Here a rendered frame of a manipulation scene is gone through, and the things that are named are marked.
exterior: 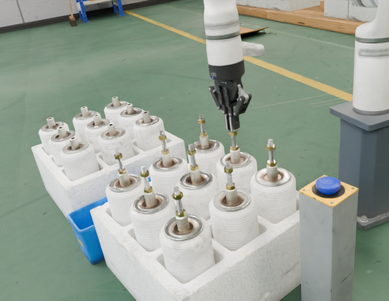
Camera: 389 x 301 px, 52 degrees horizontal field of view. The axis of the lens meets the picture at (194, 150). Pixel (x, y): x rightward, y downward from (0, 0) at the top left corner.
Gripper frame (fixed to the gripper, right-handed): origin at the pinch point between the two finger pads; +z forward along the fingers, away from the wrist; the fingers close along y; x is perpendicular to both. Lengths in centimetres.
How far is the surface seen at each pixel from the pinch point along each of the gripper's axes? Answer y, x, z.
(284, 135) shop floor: -40, 52, 35
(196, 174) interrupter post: 2.0, -12.1, 7.8
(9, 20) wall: -629, 38, 19
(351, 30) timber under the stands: -130, 203, 33
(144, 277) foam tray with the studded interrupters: 8.5, -30.9, 20.9
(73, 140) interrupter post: -38.7, -27.7, 7.1
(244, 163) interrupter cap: 2.8, 0.1, 9.7
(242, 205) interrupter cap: 15.7, -10.4, 9.6
